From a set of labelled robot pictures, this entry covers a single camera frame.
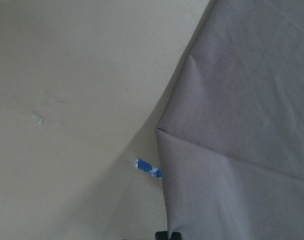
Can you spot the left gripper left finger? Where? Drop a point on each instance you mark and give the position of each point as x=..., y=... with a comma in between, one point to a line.
x=161, y=235

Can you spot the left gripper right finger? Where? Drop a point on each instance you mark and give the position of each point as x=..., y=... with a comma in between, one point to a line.
x=176, y=236

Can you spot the dark brown t-shirt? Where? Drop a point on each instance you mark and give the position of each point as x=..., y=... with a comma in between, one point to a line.
x=231, y=139

